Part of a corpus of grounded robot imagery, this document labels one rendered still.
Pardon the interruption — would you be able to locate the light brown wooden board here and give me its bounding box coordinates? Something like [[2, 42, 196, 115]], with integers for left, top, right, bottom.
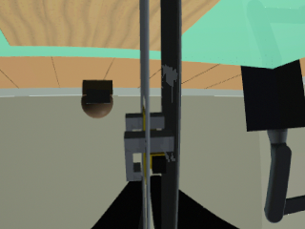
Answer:
[[0, 0, 221, 51]]

